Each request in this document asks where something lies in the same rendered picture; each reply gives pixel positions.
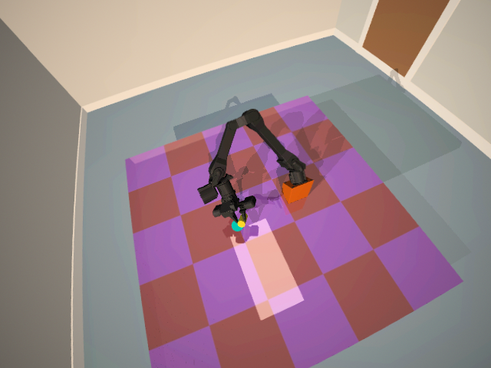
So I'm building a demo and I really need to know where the yellow cylinder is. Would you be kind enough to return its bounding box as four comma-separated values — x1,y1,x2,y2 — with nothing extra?
238,214,248,228

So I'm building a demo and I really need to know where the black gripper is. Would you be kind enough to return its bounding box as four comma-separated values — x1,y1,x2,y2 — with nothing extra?
213,190,256,224

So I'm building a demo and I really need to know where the cyan circle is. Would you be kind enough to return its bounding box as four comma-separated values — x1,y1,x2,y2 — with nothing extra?
232,222,243,232

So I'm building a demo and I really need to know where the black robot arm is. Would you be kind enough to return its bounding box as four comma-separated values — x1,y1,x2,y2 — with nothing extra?
197,109,308,218

